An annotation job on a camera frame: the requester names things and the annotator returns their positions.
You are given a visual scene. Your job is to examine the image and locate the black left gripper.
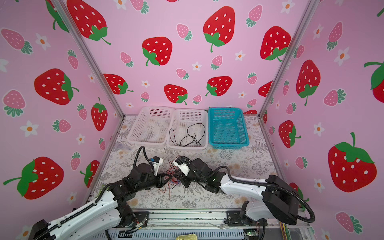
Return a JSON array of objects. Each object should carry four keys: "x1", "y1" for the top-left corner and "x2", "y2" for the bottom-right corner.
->
[{"x1": 137, "y1": 171, "x2": 173, "y2": 193}]

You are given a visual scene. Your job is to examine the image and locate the red cable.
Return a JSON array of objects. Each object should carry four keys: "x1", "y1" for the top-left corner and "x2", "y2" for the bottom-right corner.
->
[{"x1": 158, "y1": 160, "x2": 184, "y2": 200}]

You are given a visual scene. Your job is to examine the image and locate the black cable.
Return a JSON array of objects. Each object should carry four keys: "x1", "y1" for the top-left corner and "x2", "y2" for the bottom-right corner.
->
[{"x1": 168, "y1": 122, "x2": 207, "y2": 148}]

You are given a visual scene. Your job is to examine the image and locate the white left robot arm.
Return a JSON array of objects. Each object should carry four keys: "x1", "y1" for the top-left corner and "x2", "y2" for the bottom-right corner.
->
[{"x1": 29, "y1": 157, "x2": 172, "y2": 240}]

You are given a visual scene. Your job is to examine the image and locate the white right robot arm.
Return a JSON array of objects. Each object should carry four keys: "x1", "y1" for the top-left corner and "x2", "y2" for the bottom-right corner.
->
[{"x1": 173, "y1": 156, "x2": 316, "y2": 226}]

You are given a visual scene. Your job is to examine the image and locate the middle white plastic basket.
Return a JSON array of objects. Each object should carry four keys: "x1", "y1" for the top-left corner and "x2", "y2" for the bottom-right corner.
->
[{"x1": 166, "y1": 109, "x2": 209, "y2": 151}]

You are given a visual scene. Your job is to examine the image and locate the white plastic basket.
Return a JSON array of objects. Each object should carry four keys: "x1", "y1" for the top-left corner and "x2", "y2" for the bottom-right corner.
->
[
  {"x1": 166, "y1": 109, "x2": 209, "y2": 151},
  {"x1": 128, "y1": 106, "x2": 175, "y2": 148}
]

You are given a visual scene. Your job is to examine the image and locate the left white plastic basket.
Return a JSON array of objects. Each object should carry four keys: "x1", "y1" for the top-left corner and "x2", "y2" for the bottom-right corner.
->
[{"x1": 128, "y1": 106, "x2": 175, "y2": 148}]

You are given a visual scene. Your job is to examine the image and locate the gold object at bottom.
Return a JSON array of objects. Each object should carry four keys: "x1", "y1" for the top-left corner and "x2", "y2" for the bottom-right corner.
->
[{"x1": 176, "y1": 234, "x2": 198, "y2": 240}]

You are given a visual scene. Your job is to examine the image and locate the teal plastic basket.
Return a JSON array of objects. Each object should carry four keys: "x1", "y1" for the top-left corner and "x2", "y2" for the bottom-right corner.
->
[{"x1": 208, "y1": 107, "x2": 250, "y2": 150}]

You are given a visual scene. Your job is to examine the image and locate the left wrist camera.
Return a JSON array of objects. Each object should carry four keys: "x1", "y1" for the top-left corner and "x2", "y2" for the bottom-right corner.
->
[{"x1": 151, "y1": 156, "x2": 164, "y2": 171}]

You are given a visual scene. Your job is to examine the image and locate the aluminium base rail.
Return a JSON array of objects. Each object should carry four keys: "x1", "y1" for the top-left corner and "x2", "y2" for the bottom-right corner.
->
[{"x1": 88, "y1": 209, "x2": 316, "y2": 240}]

